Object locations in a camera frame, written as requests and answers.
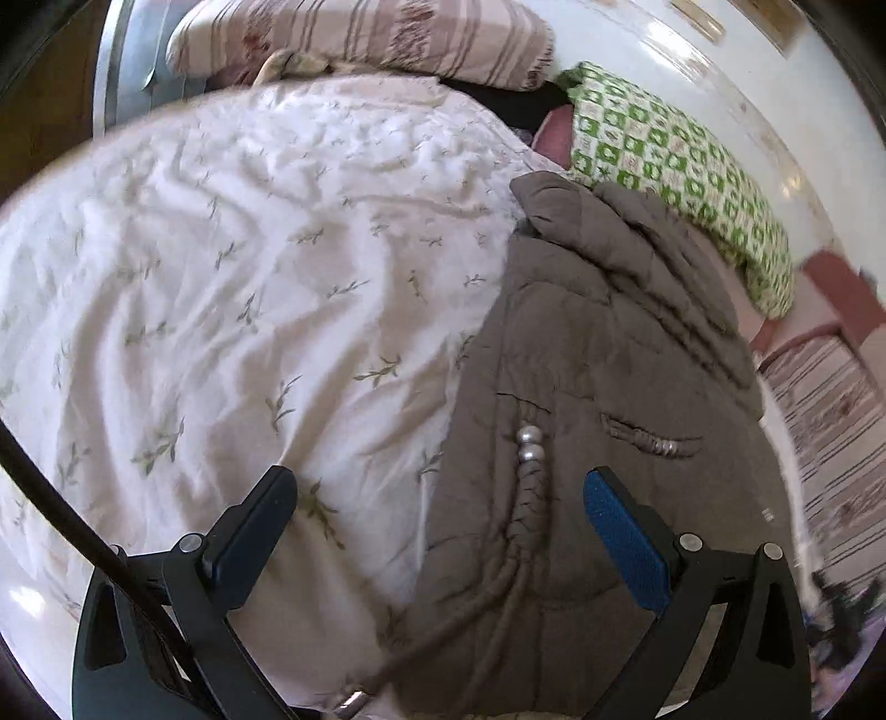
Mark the olive quilted hooded jacket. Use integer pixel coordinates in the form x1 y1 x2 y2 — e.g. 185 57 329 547
335 172 795 718

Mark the striped floral pillow right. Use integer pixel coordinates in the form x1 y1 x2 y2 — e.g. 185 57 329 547
757 335 884 609

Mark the pink red headboard cushion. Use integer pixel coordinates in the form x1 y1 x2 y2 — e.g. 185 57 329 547
753 250 884 387

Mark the white floral bed quilt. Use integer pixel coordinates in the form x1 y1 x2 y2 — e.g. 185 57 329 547
2 75 545 705

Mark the green white patterned blanket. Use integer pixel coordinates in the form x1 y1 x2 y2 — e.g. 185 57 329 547
555 61 795 320

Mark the black garment behind pillows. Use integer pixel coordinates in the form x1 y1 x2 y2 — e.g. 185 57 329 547
440 78 569 140

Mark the stained glass window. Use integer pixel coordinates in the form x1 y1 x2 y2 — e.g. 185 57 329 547
91 0 206 138

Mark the dark wooden wardrobe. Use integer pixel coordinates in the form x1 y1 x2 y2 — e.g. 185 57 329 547
2 0 110 198

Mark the striped floral pillow at window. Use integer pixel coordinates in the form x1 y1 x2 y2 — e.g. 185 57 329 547
167 0 554 91

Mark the black cable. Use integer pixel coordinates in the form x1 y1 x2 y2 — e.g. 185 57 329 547
0 416 209 720

